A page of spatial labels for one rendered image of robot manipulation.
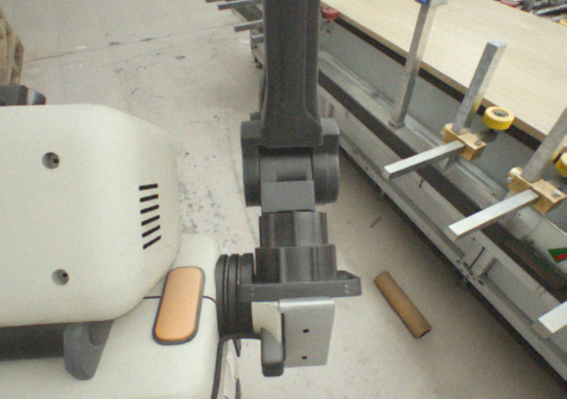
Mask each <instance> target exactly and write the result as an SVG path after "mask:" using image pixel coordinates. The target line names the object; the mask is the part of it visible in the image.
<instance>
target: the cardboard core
mask: <svg viewBox="0 0 567 399"><path fill-rule="evenodd" d="M374 282H375V284H376V285H377V287H378V288H380V289H381V291H382V292H383V294H384V295H385V296H386V298H387V299H388V301H389V302H390V303H391V305H392V307H393V308H394V309H395V311H396V312H397V313H398V314H399V315H400V317H401V318H403V321H404V322H405V323H406V325H407V326H408V328H409V329H410V330H411V332H412V333H413V335H414V336H415V337H416V338H420V337H422V336H425V335H426V334H427V333H429V332H430V331H431V330H432V329H433V328H432V326H431V325H430V324H429V322H428V321H427V320H426V319H425V317H424V316H423V315H421V313H420V312H419V311H418V309H417V308H416V307H415V305H414V304H413V303H412V301H411V300H410V298H409V297H408V296H407V295H406V294H405V292H404V291H403V290H402V288H401V287H400V286H398V285H397V283H396V282H395V280H394V279H393V278H392V275H391V274H390V273H389V272H388V271H384V272H382V273H380V274H379V275H377V277H376V278H375V280H374Z"/></svg>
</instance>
